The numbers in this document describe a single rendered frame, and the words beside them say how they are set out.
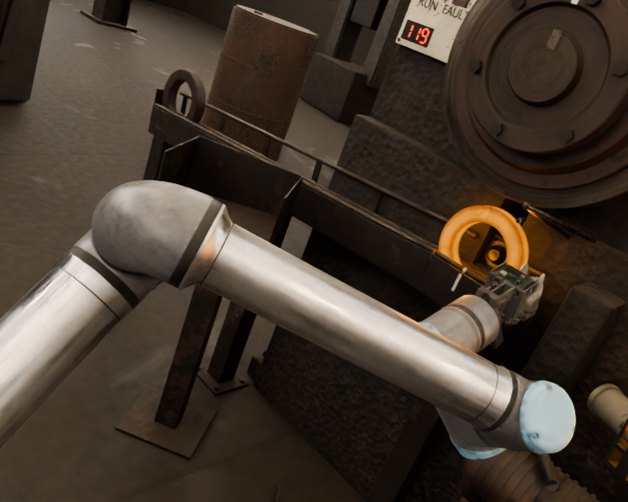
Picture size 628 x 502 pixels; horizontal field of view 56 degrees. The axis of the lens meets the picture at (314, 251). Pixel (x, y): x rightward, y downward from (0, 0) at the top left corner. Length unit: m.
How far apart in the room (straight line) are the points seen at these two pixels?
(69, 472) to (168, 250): 0.90
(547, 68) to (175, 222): 0.68
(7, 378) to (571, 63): 0.93
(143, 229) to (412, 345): 0.35
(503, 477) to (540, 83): 0.66
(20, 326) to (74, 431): 0.81
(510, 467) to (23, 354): 0.78
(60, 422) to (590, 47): 1.37
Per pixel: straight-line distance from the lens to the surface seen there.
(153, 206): 0.70
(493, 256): 1.33
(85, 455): 1.54
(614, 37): 1.08
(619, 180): 1.13
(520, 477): 1.11
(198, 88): 1.88
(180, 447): 1.59
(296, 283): 0.70
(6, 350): 0.80
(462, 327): 0.96
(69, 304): 0.79
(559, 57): 1.09
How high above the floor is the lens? 1.09
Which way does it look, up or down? 22 degrees down
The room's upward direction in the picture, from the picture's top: 21 degrees clockwise
